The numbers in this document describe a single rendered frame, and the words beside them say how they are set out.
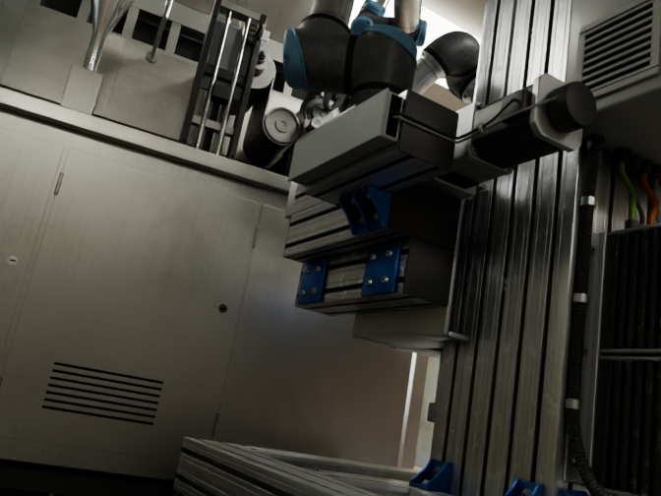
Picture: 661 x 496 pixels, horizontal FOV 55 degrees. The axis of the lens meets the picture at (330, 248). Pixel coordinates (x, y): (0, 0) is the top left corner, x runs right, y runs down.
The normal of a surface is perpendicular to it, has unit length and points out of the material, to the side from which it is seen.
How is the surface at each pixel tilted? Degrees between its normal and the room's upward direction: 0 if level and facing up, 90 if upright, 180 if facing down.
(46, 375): 90
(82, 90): 90
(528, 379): 90
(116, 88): 90
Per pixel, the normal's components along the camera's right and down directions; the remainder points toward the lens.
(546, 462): -0.85, -0.27
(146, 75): 0.39, -0.17
